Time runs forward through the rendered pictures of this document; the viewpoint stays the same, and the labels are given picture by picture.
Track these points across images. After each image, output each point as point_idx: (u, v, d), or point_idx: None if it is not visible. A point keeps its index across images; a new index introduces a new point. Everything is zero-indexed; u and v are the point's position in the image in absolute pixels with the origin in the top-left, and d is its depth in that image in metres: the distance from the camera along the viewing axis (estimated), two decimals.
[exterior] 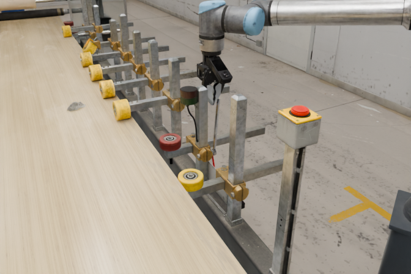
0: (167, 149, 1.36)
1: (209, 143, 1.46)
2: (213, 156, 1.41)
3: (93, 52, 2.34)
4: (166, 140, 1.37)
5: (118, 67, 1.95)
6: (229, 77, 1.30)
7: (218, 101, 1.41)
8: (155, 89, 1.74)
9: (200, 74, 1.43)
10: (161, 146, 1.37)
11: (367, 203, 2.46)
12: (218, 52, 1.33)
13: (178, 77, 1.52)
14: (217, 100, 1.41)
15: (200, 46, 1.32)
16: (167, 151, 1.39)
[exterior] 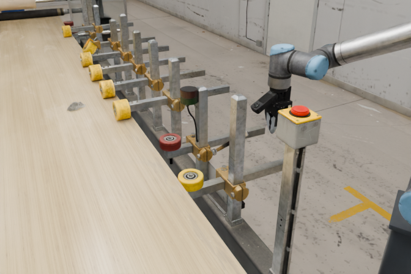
0: (167, 149, 1.36)
1: (209, 143, 1.46)
2: None
3: (93, 52, 2.34)
4: (166, 140, 1.37)
5: (118, 67, 1.95)
6: (254, 107, 1.50)
7: (245, 134, 1.27)
8: (155, 89, 1.74)
9: None
10: (161, 146, 1.37)
11: (367, 203, 2.46)
12: (273, 88, 1.50)
13: (178, 77, 1.52)
14: (245, 133, 1.27)
15: None
16: (167, 151, 1.39)
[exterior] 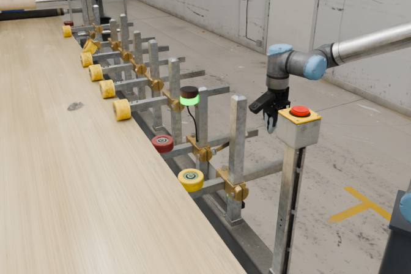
0: (159, 151, 1.35)
1: None
2: None
3: (93, 52, 2.34)
4: (158, 142, 1.36)
5: (118, 67, 1.95)
6: (252, 107, 1.49)
7: (245, 134, 1.27)
8: (155, 89, 1.74)
9: None
10: None
11: (367, 203, 2.46)
12: (271, 89, 1.49)
13: (178, 77, 1.52)
14: (245, 133, 1.27)
15: None
16: (158, 153, 1.38)
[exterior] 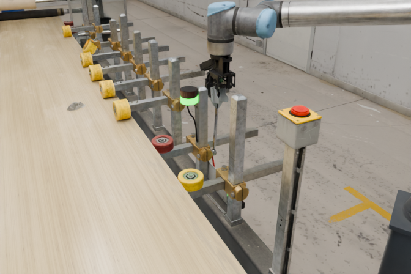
0: (159, 151, 1.35)
1: None
2: (213, 156, 1.41)
3: (93, 52, 2.34)
4: (158, 142, 1.36)
5: (118, 67, 1.95)
6: None
7: None
8: (155, 89, 1.74)
9: (230, 85, 1.31)
10: None
11: (367, 203, 2.46)
12: None
13: (178, 77, 1.52)
14: None
15: None
16: (158, 153, 1.38)
